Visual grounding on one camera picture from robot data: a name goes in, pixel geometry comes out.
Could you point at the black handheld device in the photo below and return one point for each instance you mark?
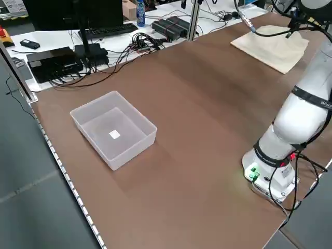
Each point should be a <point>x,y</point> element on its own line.
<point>29,44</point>

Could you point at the black finned power brick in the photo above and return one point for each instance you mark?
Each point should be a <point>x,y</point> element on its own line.
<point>181,24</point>
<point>166,31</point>

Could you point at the black equipment box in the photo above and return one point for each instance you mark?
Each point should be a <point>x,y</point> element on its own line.
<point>52,63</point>

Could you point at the white square sticker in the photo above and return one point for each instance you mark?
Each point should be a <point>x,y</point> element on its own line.
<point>114,134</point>

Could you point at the blue drink bottle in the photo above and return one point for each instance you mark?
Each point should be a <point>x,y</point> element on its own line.
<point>140,14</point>

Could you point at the black computer monitor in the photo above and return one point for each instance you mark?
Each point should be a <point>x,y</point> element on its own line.
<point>75,13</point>

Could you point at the yellow box red button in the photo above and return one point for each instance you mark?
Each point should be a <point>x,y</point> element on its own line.
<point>5,39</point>

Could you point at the white slotted crate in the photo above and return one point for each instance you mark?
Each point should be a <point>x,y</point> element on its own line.
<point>15,5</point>

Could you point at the clear plastic bin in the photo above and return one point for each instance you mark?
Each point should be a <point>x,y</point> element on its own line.
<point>90,124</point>

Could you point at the black monitor stand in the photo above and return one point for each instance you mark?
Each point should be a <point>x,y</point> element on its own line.
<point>84,44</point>

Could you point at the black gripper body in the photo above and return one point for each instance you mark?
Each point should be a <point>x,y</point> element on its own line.
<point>293,24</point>

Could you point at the beige tablecloth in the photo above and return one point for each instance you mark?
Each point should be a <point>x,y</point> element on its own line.
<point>272,52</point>

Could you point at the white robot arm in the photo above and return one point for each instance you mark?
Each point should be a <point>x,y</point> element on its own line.
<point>298,116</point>
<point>317,5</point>

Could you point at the black keyboard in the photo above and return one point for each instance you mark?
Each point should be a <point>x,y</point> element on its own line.
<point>114,29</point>

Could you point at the brown cardboard box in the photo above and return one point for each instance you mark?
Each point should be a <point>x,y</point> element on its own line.
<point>129,10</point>

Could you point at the aluminium frame post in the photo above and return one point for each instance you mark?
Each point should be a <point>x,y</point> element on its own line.
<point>18,75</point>
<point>194,20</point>

